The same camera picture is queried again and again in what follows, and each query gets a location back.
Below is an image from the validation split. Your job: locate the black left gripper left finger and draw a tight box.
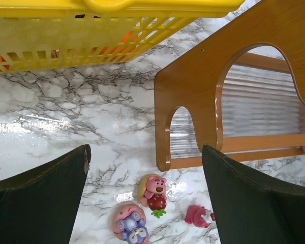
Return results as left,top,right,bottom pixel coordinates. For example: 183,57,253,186
0,144,91,243

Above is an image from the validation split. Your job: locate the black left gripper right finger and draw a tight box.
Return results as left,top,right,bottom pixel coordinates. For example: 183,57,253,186
202,145,305,243

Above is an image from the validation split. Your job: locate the purple bunny pink donut toy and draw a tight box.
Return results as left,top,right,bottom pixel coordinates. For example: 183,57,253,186
112,203,150,244

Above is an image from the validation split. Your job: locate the wooden two-tier shelf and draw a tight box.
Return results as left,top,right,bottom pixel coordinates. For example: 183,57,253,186
154,1,305,171

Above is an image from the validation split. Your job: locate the pink bear strawberry donut toy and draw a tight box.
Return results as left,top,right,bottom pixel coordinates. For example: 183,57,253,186
138,174,167,219

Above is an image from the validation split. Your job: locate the yellow plastic shopping basket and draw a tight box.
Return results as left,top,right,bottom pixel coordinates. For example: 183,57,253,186
0,0,242,74

